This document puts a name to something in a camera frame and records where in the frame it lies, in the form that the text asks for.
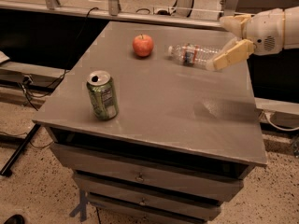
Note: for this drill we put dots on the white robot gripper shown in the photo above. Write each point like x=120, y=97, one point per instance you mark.
x=265, y=32

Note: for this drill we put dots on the clear plastic water bottle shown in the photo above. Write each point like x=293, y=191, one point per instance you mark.
x=191, y=55

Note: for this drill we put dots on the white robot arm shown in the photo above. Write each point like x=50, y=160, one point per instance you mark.
x=290, y=32

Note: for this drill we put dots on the white power strip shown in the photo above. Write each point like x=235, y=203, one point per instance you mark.
x=167, y=11

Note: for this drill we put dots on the red apple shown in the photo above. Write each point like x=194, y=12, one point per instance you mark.
x=143, y=45

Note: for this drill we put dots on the grey drawer cabinet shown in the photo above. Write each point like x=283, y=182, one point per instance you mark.
x=169, y=114

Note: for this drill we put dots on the green soda can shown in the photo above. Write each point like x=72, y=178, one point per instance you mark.
x=100, y=86

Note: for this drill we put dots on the top grey drawer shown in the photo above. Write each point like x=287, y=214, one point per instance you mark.
x=148, y=173

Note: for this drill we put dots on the grey drawer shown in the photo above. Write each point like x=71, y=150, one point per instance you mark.
x=142, y=212
x=148, y=173
x=146, y=199

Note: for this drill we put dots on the middle grey drawer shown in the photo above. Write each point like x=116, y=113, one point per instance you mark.
x=146, y=199

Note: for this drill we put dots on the bottom grey drawer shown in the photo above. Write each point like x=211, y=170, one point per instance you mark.
x=142, y=212

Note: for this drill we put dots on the black metal floor bar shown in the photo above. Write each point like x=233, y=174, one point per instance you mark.
x=19, y=142

